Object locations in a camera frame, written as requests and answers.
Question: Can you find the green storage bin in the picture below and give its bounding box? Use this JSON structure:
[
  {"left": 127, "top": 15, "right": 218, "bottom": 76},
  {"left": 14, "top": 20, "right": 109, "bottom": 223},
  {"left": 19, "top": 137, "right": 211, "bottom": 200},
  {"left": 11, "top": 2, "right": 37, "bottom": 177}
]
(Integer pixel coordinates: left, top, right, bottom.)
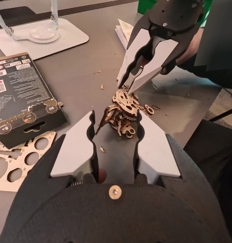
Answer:
[{"left": 137, "top": 0, "right": 213, "bottom": 27}]

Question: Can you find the folded instruction booklet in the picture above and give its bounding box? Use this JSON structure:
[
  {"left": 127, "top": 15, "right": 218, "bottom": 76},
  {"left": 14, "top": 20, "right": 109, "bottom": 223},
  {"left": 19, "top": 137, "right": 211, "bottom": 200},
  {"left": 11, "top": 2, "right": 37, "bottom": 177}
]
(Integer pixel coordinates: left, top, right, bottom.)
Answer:
[{"left": 115, "top": 18, "right": 135, "bottom": 50}]

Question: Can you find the wooden model frame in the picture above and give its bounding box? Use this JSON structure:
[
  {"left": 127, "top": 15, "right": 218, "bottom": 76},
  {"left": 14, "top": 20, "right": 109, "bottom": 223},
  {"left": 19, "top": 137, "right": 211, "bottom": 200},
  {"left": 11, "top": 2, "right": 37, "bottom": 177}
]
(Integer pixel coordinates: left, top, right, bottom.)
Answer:
[{"left": 95, "top": 85, "right": 161, "bottom": 139}]

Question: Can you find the black model kit box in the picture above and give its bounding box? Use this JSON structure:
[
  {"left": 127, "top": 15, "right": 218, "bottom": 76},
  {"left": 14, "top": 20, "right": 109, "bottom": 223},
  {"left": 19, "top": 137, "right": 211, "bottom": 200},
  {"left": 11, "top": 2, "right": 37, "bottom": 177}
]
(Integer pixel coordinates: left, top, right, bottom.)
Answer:
[{"left": 0, "top": 53, "right": 68, "bottom": 150}]

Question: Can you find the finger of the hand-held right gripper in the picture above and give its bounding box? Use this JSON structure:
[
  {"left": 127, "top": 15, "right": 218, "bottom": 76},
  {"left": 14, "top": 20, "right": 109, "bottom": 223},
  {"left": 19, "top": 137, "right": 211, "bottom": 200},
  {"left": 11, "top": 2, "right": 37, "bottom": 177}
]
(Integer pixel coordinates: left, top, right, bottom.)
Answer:
[
  {"left": 127, "top": 37, "right": 179, "bottom": 94},
  {"left": 117, "top": 28, "right": 154, "bottom": 89}
]

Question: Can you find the person's right hand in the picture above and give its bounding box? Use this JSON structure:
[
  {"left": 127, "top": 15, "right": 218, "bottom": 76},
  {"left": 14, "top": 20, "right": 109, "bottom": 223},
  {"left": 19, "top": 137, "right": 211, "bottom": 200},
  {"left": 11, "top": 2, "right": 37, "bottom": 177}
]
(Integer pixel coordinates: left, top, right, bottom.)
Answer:
[{"left": 176, "top": 28, "right": 200, "bottom": 66}]

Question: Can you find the wooden body plate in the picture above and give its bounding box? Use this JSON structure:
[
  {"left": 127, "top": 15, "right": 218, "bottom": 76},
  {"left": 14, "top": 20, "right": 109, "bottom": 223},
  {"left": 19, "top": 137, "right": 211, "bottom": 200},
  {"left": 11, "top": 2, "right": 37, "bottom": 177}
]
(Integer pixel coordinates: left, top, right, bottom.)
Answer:
[{"left": 112, "top": 86, "right": 155, "bottom": 115}]

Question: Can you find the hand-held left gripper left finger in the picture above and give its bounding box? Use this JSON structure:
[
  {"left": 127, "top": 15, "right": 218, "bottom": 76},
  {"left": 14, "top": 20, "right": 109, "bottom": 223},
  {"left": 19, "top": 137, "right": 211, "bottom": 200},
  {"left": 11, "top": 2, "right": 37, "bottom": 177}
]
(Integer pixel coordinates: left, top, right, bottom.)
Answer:
[{"left": 50, "top": 110, "right": 99, "bottom": 178}]

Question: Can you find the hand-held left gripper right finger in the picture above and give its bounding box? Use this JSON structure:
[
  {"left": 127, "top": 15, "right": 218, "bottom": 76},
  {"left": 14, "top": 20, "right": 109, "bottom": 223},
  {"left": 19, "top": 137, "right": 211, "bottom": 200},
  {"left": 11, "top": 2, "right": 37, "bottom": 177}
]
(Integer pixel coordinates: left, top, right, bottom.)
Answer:
[{"left": 133, "top": 110, "right": 181, "bottom": 185}]

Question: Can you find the black metal pole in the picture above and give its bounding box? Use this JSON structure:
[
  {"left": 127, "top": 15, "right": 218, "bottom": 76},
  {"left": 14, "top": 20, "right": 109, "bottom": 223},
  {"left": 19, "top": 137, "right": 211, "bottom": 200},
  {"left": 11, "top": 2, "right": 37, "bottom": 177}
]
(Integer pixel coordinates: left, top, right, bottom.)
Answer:
[{"left": 209, "top": 108, "right": 232, "bottom": 122}]

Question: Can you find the punched wooden parts sheet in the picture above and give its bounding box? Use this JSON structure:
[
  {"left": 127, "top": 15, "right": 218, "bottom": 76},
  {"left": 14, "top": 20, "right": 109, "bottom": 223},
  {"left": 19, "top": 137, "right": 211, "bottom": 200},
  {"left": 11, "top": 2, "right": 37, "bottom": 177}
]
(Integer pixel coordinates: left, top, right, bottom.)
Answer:
[{"left": 0, "top": 131, "right": 57, "bottom": 192}]

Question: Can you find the white document stand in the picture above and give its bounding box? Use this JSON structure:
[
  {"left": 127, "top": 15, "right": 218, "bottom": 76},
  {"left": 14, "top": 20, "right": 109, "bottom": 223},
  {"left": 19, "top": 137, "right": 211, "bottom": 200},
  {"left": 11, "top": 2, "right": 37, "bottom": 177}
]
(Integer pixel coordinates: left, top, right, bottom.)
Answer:
[{"left": 0, "top": 0, "right": 89, "bottom": 61}]

